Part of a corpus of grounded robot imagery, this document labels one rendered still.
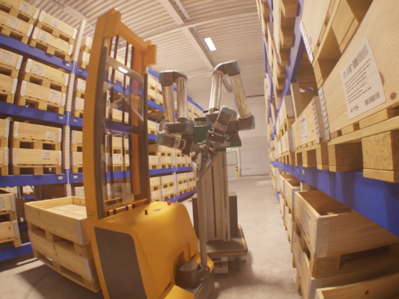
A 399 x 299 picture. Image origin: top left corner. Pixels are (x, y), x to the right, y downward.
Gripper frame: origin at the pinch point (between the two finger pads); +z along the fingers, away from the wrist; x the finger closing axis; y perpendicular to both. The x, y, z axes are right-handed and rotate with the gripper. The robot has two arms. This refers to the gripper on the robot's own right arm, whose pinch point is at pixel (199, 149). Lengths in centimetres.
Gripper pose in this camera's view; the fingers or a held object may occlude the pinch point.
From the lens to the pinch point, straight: 150.6
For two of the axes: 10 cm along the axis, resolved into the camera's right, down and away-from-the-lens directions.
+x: 2.0, -9.6, 1.8
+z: 8.9, 2.5, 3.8
